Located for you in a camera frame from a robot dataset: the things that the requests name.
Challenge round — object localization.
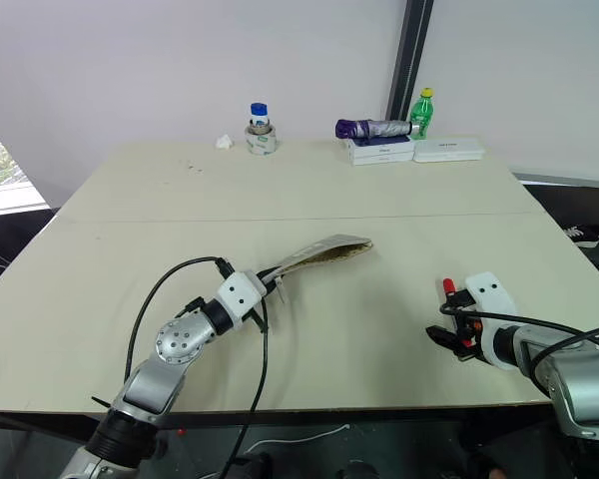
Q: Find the dark vertical window frame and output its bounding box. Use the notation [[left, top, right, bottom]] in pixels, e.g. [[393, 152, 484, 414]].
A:
[[384, 0, 436, 124]]

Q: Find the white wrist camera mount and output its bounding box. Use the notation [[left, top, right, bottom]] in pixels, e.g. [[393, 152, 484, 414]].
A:
[[464, 271, 521, 371], [214, 269, 270, 331]]

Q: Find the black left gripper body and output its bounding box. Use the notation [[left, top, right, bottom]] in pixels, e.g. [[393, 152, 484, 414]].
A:
[[253, 268, 281, 320]]

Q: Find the thin white cable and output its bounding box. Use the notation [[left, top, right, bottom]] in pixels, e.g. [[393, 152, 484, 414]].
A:
[[239, 423, 351, 455]]

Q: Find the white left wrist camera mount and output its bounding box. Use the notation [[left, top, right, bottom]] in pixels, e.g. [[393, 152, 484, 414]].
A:
[[214, 269, 270, 331]]

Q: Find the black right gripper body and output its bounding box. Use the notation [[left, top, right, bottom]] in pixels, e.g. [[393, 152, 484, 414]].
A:
[[448, 287, 484, 363]]

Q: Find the dark rounded shape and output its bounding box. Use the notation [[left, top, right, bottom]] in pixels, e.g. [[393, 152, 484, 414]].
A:
[[334, 458, 384, 479]]

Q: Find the white box with blue top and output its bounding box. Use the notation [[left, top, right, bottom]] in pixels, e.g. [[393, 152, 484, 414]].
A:
[[342, 134, 415, 168]]

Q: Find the white bottle with blue cap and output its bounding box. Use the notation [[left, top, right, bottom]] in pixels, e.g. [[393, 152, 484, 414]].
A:
[[249, 102, 272, 132]]

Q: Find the black sneaker with white sole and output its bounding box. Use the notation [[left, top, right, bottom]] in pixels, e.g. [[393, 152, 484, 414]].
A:
[[562, 224, 599, 249]]

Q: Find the white tape roll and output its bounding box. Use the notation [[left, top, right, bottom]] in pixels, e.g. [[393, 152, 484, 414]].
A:
[[244, 124, 279, 157]]

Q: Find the folded purple grey umbrella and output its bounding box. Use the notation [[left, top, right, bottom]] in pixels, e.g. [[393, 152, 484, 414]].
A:
[[334, 118, 413, 141]]

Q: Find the green bottle with yellow cap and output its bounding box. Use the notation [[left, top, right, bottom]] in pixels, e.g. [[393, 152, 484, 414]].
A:
[[409, 87, 436, 141]]

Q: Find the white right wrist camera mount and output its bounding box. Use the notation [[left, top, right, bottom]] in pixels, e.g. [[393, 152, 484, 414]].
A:
[[464, 271, 521, 371]]

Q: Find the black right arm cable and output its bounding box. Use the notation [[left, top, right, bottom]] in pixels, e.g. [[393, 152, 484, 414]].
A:
[[438, 301, 599, 361]]

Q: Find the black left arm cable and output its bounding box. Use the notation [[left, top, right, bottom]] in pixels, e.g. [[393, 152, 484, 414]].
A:
[[221, 292, 271, 479], [123, 255, 237, 384]]

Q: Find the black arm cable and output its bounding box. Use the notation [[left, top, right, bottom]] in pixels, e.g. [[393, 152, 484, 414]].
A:
[[221, 292, 271, 479], [438, 301, 599, 361], [123, 255, 237, 384]]

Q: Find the flat white box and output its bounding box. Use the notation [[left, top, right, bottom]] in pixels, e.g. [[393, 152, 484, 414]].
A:
[[411, 137, 483, 164]]

